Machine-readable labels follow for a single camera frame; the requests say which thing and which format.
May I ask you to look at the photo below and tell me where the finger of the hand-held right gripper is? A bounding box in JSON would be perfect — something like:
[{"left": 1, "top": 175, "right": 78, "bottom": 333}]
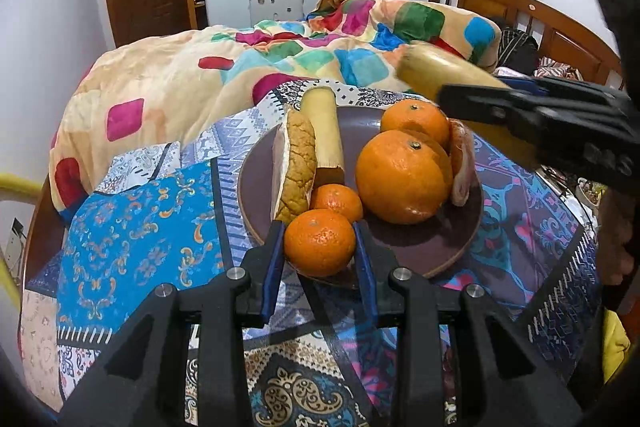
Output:
[
  {"left": 497, "top": 76, "right": 556, "bottom": 100},
  {"left": 437, "top": 83, "right": 543, "bottom": 142}
]

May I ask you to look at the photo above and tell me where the colourful checked blanket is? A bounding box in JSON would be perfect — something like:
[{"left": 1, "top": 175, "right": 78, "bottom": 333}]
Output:
[{"left": 50, "top": 0, "right": 503, "bottom": 228}]

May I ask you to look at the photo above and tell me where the yellow toy banana piece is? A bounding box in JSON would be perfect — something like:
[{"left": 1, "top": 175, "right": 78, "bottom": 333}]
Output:
[
  {"left": 300, "top": 87, "right": 347, "bottom": 185},
  {"left": 397, "top": 42, "right": 541, "bottom": 168}
]

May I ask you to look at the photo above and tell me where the white box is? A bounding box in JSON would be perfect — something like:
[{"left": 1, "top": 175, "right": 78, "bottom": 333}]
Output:
[{"left": 248, "top": 0, "right": 305, "bottom": 28}]

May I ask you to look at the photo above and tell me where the peeled orange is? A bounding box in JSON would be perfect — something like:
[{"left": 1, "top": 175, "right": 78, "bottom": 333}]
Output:
[{"left": 447, "top": 119, "right": 476, "bottom": 208}]

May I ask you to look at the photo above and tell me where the wooden bed headboard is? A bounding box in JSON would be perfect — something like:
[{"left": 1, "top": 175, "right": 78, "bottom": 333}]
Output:
[{"left": 429, "top": 0, "right": 626, "bottom": 90}]

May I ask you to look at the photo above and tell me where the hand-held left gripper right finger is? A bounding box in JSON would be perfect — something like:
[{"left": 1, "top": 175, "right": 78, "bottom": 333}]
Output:
[{"left": 352, "top": 221, "right": 583, "bottom": 427}]

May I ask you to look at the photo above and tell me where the person's right hand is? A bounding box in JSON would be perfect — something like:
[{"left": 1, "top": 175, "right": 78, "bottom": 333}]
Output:
[{"left": 597, "top": 191, "right": 638, "bottom": 308}]

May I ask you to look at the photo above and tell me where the striped bag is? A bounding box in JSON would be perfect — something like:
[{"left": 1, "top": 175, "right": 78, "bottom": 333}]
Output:
[{"left": 535, "top": 57, "right": 583, "bottom": 81}]

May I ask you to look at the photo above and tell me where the toy corn cob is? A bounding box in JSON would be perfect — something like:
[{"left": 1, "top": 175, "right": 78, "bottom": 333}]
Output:
[{"left": 271, "top": 104, "right": 317, "bottom": 225}]

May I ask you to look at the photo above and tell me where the large orange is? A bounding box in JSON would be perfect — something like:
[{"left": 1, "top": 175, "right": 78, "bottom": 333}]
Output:
[
  {"left": 355, "top": 130, "right": 453, "bottom": 225},
  {"left": 380, "top": 101, "right": 452, "bottom": 152}
]

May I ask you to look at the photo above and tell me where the purple plate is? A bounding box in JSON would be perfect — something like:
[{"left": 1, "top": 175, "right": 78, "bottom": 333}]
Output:
[{"left": 237, "top": 104, "right": 484, "bottom": 290}]

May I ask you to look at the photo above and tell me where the blue patterned bedsheet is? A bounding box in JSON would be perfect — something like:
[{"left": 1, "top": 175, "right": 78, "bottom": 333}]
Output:
[{"left": 20, "top": 77, "right": 601, "bottom": 427}]

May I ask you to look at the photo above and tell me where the black backpack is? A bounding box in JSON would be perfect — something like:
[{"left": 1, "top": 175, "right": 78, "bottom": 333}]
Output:
[{"left": 497, "top": 19, "right": 540, "bottom": 68}]

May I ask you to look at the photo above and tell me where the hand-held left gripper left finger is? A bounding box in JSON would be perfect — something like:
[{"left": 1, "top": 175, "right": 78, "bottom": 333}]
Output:
[{"left": 57, "top": 219, "right": 287, "bottom": 427}]

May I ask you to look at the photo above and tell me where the yellow bag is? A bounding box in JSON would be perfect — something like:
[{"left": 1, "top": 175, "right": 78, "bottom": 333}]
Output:
[{"left": 604, "top": 307, "right": 632, "bottom": 383}]

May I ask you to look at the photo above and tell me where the small orange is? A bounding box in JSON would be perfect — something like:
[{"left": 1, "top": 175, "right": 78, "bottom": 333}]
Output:
[
  {"left": 283, "top": 208, "right": 357, "bottom": 278},
  {"left": 310, "top": 183, "right": 364, "bottom": 224}
]

